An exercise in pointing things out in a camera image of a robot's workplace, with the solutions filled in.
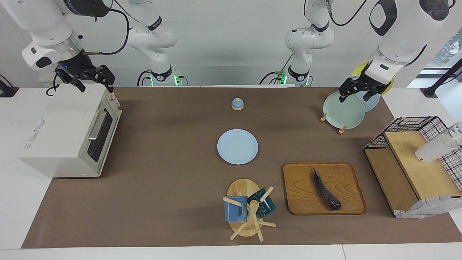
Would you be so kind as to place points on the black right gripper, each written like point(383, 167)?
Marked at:
point(81, 66)

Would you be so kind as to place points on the black angled stand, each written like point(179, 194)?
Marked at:
point(442, 77)

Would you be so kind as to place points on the pale green racked plate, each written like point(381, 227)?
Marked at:
point(343, 112)

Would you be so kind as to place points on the brown table mat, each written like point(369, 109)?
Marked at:
point(162, 180)

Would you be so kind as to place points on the dark purple eggplant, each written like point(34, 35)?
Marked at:
point(326, 193)

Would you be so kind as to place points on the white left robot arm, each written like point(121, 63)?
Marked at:
point(404, 36)

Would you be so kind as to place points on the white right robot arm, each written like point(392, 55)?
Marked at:
point(43, 21)

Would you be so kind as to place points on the wooden plate rack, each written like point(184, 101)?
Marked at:
point(341, 130)

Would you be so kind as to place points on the cream toaster oven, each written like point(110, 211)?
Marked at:
point(54, 133)

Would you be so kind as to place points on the wooden serving tray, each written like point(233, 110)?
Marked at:
point(310, 195)

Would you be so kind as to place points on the white cup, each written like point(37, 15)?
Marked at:
point(431, 151)

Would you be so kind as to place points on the dark green mug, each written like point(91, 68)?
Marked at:
point(267, 207)

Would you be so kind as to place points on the light blue racked plate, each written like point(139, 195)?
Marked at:
point(371, 104)

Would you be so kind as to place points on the yellow racked plate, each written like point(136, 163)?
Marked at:
point(361, 67)

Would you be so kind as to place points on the wooden step shelf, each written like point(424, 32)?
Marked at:
point(422, 169)

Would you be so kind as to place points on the black clamp mount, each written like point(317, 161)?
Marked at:
point(7, 90)

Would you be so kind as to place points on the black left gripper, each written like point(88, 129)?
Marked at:
point(368, 83)

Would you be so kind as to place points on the white checked cloth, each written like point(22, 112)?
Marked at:
point(422, 209)

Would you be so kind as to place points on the wooden mug tree stand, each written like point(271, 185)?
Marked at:
point(243, 187)

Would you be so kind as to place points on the white wall power outlet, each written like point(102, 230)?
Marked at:
point(45, 83)

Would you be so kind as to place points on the clear glass cup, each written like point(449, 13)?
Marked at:
point(457, 128)

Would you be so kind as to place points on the blue mug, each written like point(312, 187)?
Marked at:
point(232, 213)

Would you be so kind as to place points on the glass window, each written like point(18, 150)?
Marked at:
point(447, 47)

